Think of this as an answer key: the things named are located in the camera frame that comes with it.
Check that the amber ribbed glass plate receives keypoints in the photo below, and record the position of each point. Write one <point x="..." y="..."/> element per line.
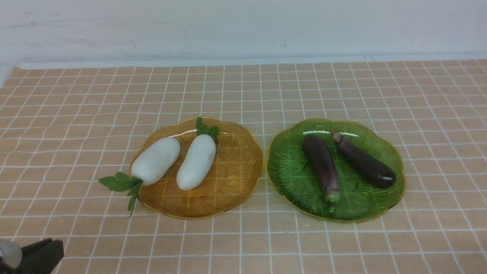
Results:
<point x="232" y="178"/>

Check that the checkered tan tablecloth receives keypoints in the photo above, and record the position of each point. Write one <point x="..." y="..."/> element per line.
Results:
<point x="63" y="129"/>

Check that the purple eggplant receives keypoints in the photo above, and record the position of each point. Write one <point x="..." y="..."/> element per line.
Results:
<point x="375" y="172"/>
<point x="322" y="163"/>

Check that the white radish with leaves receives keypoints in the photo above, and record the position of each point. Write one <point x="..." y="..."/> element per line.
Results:
<point x="199" y="157"/>

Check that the green ribbed glass plate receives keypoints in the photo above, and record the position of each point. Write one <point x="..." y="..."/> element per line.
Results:
<point x="292" y="177"/>

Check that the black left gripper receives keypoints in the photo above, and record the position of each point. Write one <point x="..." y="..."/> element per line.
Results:
<point x="41" y="257"/>

